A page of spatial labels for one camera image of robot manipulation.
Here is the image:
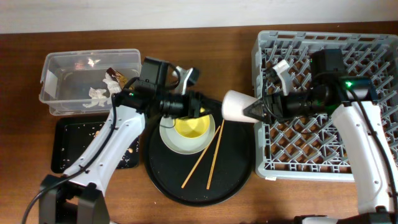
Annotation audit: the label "pink plastic cup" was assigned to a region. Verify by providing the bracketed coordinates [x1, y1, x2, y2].
[221, 90, 258, 123]

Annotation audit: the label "yellow bowl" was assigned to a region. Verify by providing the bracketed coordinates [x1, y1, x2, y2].
[174, 115, 210, 139]

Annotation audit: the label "food scraps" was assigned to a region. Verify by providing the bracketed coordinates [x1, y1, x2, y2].
[93, 130, 136, 162]

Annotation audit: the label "white napkin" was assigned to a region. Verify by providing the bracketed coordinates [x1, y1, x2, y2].
[88, 88, 106, 99]
[103, 78, 122, 96]

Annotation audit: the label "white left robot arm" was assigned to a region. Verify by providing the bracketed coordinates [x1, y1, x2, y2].
[33, 89, 221, 223]

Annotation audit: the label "grey dishwasher rack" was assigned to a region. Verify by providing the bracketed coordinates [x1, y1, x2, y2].
[252, 30, 397, 182]

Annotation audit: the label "clear plastic waste bin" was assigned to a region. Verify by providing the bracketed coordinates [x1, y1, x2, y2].
[39, 49, 141, 116]

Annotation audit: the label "right wooden chopstick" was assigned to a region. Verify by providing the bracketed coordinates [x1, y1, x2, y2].
[206, 119, 225, 190]

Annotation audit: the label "wooden chopstick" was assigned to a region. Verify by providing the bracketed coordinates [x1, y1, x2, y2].
[181, 126, 221, 189]
[206, 119, 225, 190]

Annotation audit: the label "left wooden chopstick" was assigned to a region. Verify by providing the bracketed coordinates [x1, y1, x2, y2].
[181, 126, 221, 189]

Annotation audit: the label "grey round plate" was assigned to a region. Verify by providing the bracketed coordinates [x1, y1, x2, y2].
[159, 114, 216, 155]

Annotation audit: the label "round black serving tray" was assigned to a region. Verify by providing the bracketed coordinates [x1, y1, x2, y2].
[142, 109, 255, 207]

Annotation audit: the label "brown foil wrapper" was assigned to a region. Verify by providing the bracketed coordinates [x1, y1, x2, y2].
[106, 68, 129, 88]

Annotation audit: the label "black rectangular tray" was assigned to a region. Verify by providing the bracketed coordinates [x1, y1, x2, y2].
[50, 112, 141, 174]

